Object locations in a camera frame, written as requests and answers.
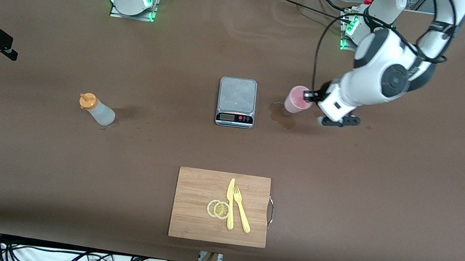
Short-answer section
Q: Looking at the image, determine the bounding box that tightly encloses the pink cup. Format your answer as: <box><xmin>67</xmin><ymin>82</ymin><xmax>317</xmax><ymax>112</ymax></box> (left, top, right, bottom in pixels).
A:
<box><xmin>283</xmin><ymin>84</ymin><xmax>315</xmax><ymax>116</ymax></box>

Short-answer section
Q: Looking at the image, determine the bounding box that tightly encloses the squeeze bottle with orange cap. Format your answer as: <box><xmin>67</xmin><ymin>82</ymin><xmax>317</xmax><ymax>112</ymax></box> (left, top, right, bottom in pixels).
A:
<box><xmin>77</xmin><ymin>92</ymin><xmax>118</xmax><ymax>127</ymax></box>

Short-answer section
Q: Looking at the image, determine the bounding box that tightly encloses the brown liquid puddle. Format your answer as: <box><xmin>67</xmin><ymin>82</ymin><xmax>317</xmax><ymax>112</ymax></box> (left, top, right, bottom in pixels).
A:
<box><xmin>267</xmin><ymin>102</ymin><xmax>299</xmax><ymax>131</ymax></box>

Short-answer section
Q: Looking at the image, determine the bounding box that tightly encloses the silver kitchen scale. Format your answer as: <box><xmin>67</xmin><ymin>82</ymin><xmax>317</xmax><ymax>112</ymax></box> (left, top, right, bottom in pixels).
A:
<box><xmin>214</xmin><ymin>75</ymin><xmax>259</xmax><ymax>129</ymax></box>

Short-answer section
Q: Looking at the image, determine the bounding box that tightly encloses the yellow plastic fork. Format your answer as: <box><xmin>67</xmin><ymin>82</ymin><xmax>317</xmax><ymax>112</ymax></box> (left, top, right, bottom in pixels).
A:
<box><xmin>229</xmin><ymin>186</ymin><xmax>256</xmax><ymax>234</ymax></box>

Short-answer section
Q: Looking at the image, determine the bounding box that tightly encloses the yellow plastic knife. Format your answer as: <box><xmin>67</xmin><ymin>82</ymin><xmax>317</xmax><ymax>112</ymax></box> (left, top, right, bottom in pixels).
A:
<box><xmin>223</xmin><ymin>178</ymin><xmax>239</xmax><ymax>230</ymax></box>

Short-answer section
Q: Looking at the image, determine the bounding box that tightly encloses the lemon slice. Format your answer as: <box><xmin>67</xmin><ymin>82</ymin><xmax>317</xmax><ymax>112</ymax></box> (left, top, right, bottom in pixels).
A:
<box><xmin>213</xmin><ymin>200</ymin><xmax>232</xmax><ymax>221</ymax></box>
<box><xmin>206</xmin><ymin>199</ymin><xmax>222</xmax><ymax>218</ymax></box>

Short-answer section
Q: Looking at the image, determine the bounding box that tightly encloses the wooden cutting board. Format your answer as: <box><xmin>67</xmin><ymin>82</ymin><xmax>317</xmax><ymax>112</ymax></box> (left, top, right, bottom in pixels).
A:
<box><xmin>168</xmin><ymin>166</ymin><xmax>278</xmax><ymax>249</ymax></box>

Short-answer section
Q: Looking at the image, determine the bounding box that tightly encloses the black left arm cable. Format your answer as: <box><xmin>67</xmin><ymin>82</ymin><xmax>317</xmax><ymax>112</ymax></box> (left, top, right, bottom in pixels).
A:
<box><xmin>310</xmin><ymin>6</ymin><xmax>455</xmax><ymax>112</ymax></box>

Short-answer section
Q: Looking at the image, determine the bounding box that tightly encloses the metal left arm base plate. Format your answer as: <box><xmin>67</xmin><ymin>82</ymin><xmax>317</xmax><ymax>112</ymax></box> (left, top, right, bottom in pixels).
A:
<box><xmin>338</xmin><ymin>7</ymin><xmax>391</xmax><ymax>57</ymax></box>

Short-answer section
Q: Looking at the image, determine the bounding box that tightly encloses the black cable on table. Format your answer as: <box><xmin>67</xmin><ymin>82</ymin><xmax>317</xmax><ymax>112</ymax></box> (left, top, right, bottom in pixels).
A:
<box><xmin>265</xmin><ymin>0</ymin><xmax>355</xmax><ymax>24</ymax></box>

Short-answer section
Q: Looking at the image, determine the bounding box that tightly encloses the metal bracket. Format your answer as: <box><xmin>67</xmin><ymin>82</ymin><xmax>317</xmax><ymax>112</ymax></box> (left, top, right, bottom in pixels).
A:
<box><xmin>197</xmin><ymin>250</ymin><xmax>225</xmax><ymax>261</ymax></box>

